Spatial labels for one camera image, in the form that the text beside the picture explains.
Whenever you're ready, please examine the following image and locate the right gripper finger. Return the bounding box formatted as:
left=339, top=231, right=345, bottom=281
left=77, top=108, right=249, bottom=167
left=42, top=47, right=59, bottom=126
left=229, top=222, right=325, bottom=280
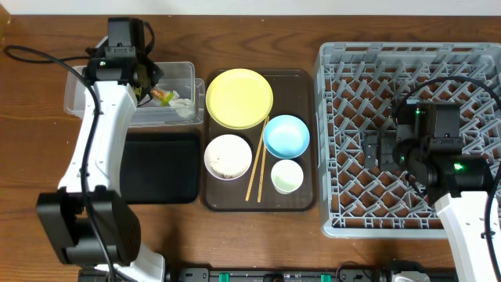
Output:
left=380, top=136, right=400, bottom=172
left=363, top=135, right=380, bottom=169

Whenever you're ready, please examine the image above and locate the green orange snack wrapper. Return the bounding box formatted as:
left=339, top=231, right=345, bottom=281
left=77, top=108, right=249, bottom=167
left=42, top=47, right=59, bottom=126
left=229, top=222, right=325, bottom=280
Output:
left=150, top=89, right=175, bottom=107

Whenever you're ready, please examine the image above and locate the white tissue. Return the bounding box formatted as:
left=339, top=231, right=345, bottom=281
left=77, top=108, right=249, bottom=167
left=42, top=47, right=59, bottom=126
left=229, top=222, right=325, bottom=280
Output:
left=169, top=91, right=195, bottom=119

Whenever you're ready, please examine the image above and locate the pale green cup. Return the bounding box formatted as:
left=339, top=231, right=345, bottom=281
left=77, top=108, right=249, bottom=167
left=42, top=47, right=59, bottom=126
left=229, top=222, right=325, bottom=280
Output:
left=270, top=160, right=304, bottom=194

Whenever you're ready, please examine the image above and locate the white bowl with rice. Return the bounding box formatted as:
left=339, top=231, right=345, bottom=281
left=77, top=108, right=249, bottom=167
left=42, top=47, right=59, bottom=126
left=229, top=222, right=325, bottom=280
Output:
left=204, top=134, right=252, bottom=180

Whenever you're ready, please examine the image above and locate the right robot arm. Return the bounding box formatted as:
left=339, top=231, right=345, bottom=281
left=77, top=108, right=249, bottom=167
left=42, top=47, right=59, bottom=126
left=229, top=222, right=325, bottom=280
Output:
left=363, top=103, right=500, bottom=281

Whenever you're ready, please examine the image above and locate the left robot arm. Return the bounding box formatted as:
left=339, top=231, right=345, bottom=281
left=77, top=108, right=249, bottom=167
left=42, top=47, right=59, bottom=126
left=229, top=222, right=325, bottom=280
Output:
left=37, top=42, right=166, bottom=281

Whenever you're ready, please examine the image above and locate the grey dishwasher rack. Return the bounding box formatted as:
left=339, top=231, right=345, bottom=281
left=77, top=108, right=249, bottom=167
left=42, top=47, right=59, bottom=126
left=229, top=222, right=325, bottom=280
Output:
left=314, top=42, right=500, bottom=239

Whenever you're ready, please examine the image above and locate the clear plastic waste bin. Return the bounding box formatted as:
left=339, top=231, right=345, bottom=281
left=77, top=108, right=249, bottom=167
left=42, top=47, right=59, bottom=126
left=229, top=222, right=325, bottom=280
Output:
left=63, top=61, right=206, bottom=131

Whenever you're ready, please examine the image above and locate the black waste tray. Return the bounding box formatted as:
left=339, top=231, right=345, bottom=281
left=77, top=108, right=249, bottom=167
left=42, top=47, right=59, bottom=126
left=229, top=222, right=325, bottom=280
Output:
left=120, top=132, right=200, bottom=204

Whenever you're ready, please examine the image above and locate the light blue bowl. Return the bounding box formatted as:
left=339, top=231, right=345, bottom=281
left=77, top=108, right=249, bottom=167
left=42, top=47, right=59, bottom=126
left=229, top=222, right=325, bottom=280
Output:
left=262, top=114, right=310, bottom=159

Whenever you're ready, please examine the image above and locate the dark brown serving tray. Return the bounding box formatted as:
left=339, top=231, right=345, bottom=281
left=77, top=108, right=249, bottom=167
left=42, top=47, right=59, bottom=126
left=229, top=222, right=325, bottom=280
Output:
left=200, top=69, right=318, bottom=212

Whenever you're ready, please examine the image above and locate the left wooden chopstick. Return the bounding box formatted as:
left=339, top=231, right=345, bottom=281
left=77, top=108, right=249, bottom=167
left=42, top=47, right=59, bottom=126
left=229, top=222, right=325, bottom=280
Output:
left=245, top=116, right=269, bottom=201

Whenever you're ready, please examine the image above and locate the wooden chopstick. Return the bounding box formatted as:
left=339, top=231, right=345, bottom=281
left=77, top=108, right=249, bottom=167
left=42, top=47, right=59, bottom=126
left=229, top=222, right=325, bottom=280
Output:
left=245, top=116, right=269, bottom=201
left=257, top=116, right=269, bottom=203

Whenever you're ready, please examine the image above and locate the right wooden chopstick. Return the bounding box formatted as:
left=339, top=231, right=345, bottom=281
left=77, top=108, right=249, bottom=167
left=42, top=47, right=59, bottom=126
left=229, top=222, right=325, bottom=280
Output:
left=257, top=116, right=269, bottom=203

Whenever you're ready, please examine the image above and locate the yellow plate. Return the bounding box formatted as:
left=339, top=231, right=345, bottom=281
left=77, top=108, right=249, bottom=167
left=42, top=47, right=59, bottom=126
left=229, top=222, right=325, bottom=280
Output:
left=206, top=68, right=274, bottom=130

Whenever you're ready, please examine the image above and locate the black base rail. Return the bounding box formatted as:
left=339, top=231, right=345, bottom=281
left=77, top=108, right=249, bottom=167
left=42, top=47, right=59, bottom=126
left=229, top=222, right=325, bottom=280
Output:
left=77, top=266, right=459, bottom=282

